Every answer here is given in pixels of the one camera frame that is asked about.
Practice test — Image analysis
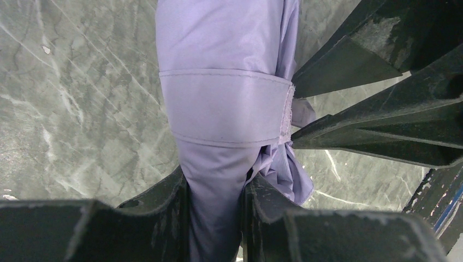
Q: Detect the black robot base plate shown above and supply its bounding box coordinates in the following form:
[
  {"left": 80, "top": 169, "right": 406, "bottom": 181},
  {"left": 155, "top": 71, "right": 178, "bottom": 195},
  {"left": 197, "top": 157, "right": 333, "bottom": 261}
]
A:
[{"left": 403, "top": 163, "right": 462, "bottom": 254}]

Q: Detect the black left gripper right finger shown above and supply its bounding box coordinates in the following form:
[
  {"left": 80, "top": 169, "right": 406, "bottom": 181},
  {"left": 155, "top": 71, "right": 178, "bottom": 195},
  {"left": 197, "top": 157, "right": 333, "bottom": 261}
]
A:
[{"left": 241, "top": 175, "right": 446, "bottom": 261}]

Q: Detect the black and lavender umbrella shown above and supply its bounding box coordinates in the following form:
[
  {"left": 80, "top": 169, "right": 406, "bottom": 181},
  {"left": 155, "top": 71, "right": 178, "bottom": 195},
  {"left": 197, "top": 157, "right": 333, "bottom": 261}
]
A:
[{"left": 155, "top": 1, "right": 316, "bottom": 261}]

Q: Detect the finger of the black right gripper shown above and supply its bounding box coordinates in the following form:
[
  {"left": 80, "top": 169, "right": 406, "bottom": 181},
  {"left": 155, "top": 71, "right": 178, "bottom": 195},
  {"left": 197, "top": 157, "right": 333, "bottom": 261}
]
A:
[
  {"left": 292, "top": 46, "right": 462, "bottom": 169},
  {"left": 293, "top": 1, "right": 462, "bottom": 98}
]

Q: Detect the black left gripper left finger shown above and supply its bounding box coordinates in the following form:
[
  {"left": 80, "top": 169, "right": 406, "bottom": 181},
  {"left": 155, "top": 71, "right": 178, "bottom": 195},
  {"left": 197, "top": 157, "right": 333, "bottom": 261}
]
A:
[{"left": 1, "top": 168, "right": 188, "bottom": 261}]

